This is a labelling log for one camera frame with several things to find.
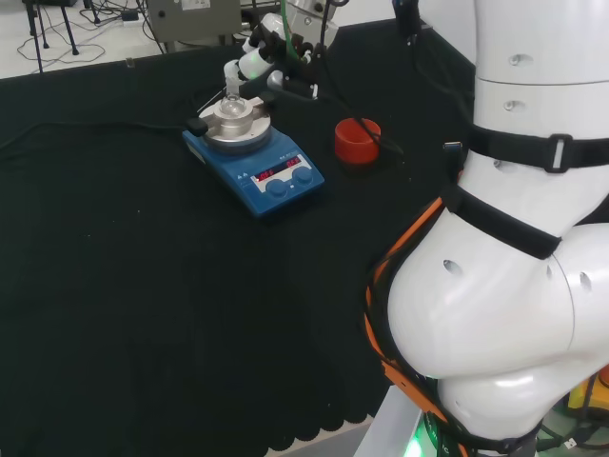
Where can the black bench cloth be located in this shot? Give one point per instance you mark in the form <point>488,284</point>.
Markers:
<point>166,285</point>

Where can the heater with blue base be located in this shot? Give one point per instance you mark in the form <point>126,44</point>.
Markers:
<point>247,164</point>

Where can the clear round-bottom glass flask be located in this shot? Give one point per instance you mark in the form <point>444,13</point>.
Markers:
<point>233,105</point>

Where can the red ribbed plastic cup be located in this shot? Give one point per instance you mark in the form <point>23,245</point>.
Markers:
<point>354,145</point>

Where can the grey metal cabinet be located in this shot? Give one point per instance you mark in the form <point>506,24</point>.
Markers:
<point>190,19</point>

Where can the yellow stop button box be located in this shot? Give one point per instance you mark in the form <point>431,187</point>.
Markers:
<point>587,395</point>

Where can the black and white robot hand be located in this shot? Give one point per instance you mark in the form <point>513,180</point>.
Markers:
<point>259,59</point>

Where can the thin metal probe rod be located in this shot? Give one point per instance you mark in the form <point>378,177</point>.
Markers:
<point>209,101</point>

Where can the black tripod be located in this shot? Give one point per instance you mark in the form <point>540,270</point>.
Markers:
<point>38,33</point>

